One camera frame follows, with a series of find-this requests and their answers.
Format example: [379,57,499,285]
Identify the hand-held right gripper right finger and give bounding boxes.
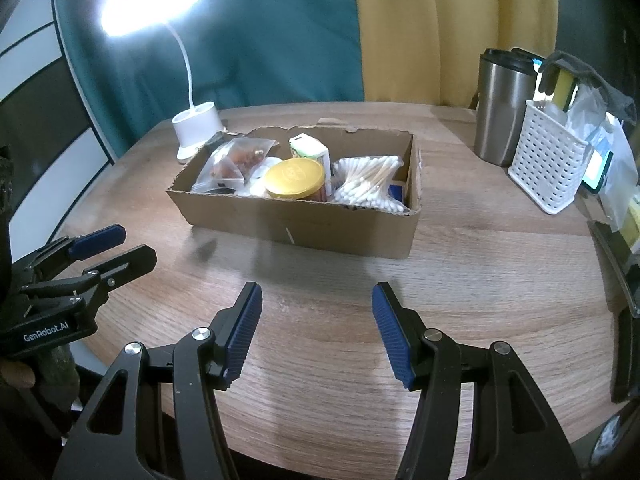
[371,281,583,480]

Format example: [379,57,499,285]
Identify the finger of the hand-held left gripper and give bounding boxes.
[20,243,159,312]
[12,225,127,281]

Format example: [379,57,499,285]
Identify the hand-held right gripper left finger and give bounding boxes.
[52,281,264,480]

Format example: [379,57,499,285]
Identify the cardboard box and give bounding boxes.
[166,119,424,260]

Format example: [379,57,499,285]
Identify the clear bag of dried snacks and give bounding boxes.
[191,138,279,194]

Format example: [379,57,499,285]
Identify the bag of cotton swabs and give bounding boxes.
[330,155,407,213]

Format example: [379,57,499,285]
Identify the yellow lid jar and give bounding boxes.
[264,158,326,201]

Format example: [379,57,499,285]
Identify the small white green carton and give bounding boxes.
[289,132,331,202]

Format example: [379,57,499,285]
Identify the person's left hand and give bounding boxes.
[0,360,37,390]

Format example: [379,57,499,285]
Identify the white desk lamp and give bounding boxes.
[100,0,226,164]

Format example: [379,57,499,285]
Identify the white perforated basket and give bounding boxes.
[507,100,591,216]

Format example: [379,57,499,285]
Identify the black tray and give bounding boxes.
[587,220,640,317]

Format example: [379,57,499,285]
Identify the steel tumbler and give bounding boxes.
[473,48,538,167]

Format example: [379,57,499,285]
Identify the teal curtain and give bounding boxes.
[52,0,367,162]

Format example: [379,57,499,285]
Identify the yellow sticky notes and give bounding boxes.
[619,204,640,254]

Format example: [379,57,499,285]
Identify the phone with teal case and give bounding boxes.
[580,147,616,195]

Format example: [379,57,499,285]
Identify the crumpled clear plastic bag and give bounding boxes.
[565,85,640,232]

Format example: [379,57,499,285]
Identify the yellow sponge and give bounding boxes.
[552,67,581,111]

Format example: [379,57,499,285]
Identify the yellow curtain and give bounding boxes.
[347,0,559,109]

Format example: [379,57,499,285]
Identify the dark cloth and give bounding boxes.
[537,51,639,126]

